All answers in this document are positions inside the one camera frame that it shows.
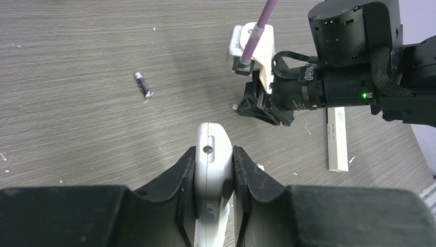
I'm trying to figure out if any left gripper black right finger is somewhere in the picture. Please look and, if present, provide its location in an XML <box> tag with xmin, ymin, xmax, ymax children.
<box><xmin>233</xmin><ymin>146</ymin><xmax>435</xmax><ymax>246</ymax></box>

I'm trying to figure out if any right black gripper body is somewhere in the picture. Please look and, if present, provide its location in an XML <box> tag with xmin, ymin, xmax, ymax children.
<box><xmin>237</xmin><ymin>72</ymin><xmax>294</xmax><ymax>126</ymax></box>

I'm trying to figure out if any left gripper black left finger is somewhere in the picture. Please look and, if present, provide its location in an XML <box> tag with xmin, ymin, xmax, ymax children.
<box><xmin>1</xmin><ymin>147</ymin><xmax>195</xmax><ymax>246</ymax></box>

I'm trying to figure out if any small white battery cover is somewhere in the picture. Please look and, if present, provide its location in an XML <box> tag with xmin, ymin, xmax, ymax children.
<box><xmin>257</xmin><ymin>164</ymin><xmax>265</xmax><ymax>171</ymax></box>

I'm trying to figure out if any white air conditioner remote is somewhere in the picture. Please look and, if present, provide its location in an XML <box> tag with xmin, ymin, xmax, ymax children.
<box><xmin>193</xmin><ymin>122</ymin><xmax>234</xmax><ymax>246</ymax></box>

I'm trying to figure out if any long white remote control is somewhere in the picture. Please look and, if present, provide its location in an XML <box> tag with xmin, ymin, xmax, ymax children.
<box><xmin>326</xmin><ymin>107</ymin><xmax>349</xmax><ymax>172</ymax></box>

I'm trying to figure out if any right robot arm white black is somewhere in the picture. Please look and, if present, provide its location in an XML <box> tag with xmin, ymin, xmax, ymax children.
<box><xmin>232</xmin><ymin>1</ymin><xmax>435</xmax><ymax>127</ymax></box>

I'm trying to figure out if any black battery left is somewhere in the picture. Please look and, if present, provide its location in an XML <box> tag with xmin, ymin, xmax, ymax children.
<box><xmin>134</xmin><ymin>72</ymin><xmax>152</xmax><ymax>99</ymax></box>

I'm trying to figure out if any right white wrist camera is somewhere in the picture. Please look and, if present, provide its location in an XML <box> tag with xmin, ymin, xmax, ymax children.
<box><xmin>226</xmin><ymin>22</ymin><xmax>276</xmax><ymax>95</ymax></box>

